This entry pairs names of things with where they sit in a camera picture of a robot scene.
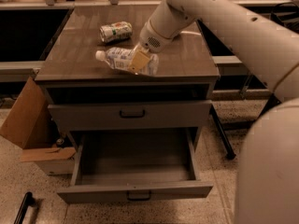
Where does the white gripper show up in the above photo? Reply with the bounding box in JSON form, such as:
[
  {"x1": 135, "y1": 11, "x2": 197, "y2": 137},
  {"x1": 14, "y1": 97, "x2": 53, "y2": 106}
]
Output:
[{"x1": 128, "y1": 21, "x2": 171, "y2": 73}]

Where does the blue plastic water bottle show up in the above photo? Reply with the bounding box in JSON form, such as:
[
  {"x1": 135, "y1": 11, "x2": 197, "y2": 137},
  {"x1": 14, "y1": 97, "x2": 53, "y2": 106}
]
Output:
[{"x1": 95, "y1": 47, "x2": 159, "y2": 76}]

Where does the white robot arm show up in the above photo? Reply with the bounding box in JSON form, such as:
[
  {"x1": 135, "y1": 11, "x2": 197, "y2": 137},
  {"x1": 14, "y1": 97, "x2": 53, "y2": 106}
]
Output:
[{"x1": 139, "y1": 0, "x2": 299, "y2": 224}]

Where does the grey drawer cabinet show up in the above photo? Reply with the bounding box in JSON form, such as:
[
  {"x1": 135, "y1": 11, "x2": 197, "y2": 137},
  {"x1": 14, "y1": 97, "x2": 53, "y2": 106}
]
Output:
[{"x1": 36, "y1": 5, "x2": 219, "y2": 144}]

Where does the closed upper grey drawer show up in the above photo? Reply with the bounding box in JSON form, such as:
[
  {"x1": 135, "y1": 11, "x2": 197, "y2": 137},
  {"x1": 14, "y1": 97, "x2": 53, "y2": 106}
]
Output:
[{"x1": 49, "y1": 101, "x2": 211, "y2": 132}]

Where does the open middle grey drawer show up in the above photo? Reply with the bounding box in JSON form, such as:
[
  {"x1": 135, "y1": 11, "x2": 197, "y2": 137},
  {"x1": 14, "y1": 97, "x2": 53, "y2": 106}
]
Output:
[{"x1": 58, "y1": 128, "x2": 213, "y2": 203}]

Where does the crushed green soda can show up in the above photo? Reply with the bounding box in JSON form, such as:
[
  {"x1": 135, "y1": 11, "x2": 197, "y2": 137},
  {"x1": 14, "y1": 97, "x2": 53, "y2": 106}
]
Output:
[{"x1": 99, "y1": 21, "x2": 133, "y2": 44}]

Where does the brown cardboard box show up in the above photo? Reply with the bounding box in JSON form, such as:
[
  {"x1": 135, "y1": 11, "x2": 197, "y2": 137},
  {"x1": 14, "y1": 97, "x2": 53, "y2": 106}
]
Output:
[{"x1": 0, "y1": 77, "x2": 76, "y2": 175}]

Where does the black chair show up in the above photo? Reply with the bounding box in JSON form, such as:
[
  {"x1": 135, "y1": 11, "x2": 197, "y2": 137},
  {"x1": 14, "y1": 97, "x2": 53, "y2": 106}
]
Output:
[{"x1": 240, "y1": 2, "x2": 299, "y2": 96}]

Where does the black handle on floor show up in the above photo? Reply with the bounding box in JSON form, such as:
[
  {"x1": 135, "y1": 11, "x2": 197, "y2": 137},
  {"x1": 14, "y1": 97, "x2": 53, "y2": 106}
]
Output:
[{"x1": 14, "y1": 191, "x2": 36, "y2": 224}]

